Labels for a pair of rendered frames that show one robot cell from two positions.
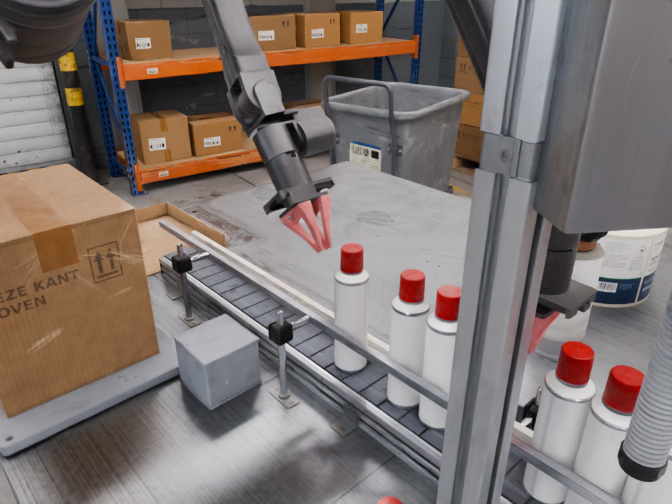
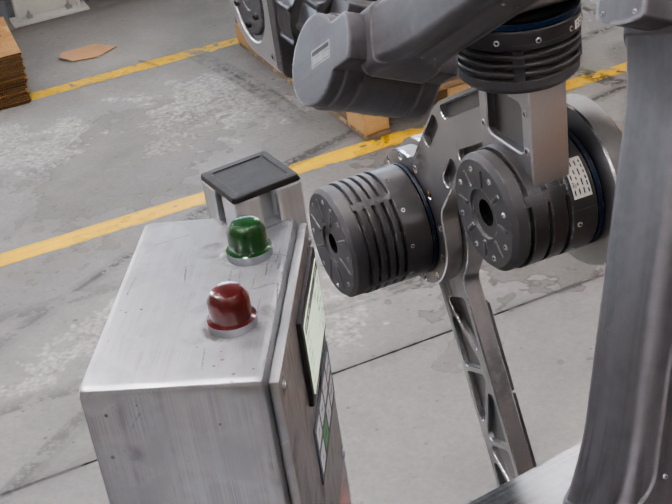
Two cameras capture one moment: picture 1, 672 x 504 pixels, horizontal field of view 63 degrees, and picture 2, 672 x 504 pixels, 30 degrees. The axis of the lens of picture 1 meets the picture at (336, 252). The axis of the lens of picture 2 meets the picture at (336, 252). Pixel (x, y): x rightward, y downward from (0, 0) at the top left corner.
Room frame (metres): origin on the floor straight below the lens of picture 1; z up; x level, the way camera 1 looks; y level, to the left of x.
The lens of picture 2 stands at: (0.60, -0.75, 1.82)
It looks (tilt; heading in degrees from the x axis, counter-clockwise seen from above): 30 degrees down; 106
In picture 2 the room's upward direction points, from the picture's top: 8 degrees counter-clockwise
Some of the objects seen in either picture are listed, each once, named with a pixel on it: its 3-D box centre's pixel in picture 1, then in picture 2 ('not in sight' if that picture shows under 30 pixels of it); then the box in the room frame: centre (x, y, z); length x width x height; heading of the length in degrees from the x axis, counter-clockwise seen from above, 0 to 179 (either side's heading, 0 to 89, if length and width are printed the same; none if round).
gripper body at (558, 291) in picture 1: (546, 268); not in sight; (0.56, -0.24, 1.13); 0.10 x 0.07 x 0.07; 42
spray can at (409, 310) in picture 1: (408, 339); not in sight; (0.63, -0.10, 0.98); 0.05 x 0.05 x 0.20
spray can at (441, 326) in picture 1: (443, 358); not in sight; (0.59, -0.14, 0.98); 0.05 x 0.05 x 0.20
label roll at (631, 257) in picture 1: (601, 248); not in sight; (0.97, -0.52, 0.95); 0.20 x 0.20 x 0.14
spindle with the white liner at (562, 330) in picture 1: (570, 266); not in sight; (0.76, -0.36, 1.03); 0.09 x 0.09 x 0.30
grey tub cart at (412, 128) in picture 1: (393, 149); not in sight; (3.33, -0.35, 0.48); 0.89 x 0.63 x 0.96; 144
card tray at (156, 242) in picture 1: (148, 237); not in sight; (1.24, 0.47, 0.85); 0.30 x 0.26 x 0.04; 43
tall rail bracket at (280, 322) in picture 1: (292, 348); not in sight; (0.70, 0.07, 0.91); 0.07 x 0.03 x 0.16; 133
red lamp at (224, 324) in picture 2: not in sight; (229, 305); (0.40, -0.25, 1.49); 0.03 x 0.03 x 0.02
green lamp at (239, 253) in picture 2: not in sight; (247, 236); (0.39, -0.18, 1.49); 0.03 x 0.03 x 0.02
